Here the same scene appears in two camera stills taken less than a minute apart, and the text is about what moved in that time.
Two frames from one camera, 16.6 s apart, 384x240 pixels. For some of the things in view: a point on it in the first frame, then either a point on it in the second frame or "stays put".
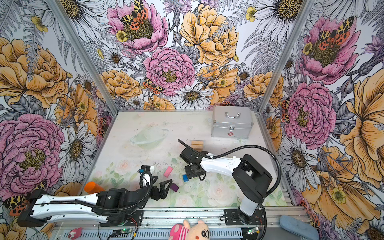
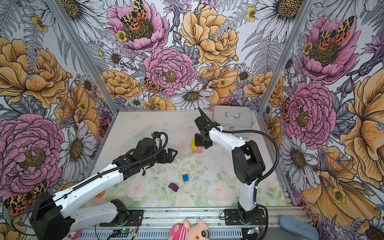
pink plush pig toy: (199, 231) stays put
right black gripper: (189, 175) -> (197, 142)
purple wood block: (174, 187) stays put
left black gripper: (156, 195) -> (169, 158)
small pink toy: (75, 233) stays put
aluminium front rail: (155, 224) stays put
